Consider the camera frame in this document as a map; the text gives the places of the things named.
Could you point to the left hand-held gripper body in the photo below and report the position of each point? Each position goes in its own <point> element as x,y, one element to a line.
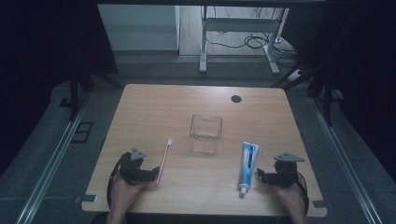
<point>132,169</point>

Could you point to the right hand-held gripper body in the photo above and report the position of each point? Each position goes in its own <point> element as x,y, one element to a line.
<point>285,171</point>

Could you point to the pink toothbrush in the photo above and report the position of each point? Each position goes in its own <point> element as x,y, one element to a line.
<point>163,161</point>

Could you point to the blue and white toothpaste tube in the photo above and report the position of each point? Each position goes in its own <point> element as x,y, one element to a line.
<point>248,168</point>

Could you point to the clear plastic cup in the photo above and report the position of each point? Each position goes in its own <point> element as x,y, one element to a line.
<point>205,133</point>

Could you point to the person's left hand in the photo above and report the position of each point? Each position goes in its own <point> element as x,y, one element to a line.
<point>123,193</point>

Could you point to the person's right hand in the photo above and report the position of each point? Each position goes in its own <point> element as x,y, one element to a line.
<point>291,199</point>

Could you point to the black table grommet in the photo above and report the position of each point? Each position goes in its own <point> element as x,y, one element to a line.
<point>236,99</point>

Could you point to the black metal stand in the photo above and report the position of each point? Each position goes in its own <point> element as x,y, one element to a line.
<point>74,93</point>
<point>327,99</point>

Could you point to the white power strip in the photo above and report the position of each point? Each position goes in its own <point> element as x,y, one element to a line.
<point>294,75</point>

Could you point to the white cabinet panel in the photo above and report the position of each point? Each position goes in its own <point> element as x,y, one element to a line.
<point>138,28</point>

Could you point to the aluminium floor rail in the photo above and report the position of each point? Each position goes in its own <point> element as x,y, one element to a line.
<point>51,161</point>
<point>342,161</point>

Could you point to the white metal desk frame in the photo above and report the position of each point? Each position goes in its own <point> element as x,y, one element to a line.
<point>239,24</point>

